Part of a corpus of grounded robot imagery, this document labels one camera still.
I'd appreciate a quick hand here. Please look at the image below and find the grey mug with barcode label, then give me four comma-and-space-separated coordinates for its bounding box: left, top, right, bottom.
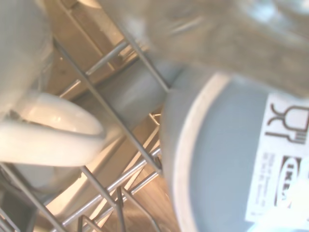
159, 72, 309, 232

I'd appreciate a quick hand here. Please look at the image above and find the grey wire dishwasher rack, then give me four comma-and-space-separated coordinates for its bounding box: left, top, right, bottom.
0, 0, 175, 232

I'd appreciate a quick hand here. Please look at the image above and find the white ceramic mug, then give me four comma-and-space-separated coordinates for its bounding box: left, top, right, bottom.
0, 0, 107, 194

